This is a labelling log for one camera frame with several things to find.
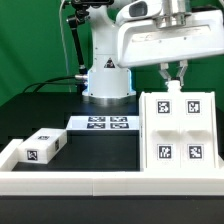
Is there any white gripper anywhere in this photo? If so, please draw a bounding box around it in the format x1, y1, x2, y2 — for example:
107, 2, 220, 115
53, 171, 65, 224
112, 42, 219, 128
116, 0, 224, 84

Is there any white cabinet body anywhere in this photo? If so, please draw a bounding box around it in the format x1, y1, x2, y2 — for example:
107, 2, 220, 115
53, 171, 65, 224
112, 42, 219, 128
139, 80, 219, 171

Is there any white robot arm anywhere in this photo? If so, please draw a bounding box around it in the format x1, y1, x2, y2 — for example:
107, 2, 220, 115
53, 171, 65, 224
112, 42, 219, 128
83, 0, 224, 104

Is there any white cabinet top block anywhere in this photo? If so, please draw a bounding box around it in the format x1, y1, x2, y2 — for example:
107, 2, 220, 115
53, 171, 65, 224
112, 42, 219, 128
17, 128, 67, 164

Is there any white base tag plate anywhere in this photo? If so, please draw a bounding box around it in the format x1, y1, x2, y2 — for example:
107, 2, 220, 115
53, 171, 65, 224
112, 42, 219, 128
66, 116, 139, 131

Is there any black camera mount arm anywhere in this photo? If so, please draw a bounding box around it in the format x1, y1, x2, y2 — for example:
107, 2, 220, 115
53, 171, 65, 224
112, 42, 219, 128
65, 0, 114, 94

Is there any white hanging cable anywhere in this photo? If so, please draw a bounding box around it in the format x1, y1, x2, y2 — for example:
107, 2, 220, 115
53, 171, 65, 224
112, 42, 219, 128
58, 0, 73, 93

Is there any black cable bundle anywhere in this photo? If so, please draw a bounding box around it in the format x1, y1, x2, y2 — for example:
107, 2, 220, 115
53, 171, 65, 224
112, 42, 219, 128
22, 76, 84, 94

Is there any white U-shaped fence frame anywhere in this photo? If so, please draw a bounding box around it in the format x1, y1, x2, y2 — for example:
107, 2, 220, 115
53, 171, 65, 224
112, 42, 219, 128
0, 139, 224, 196

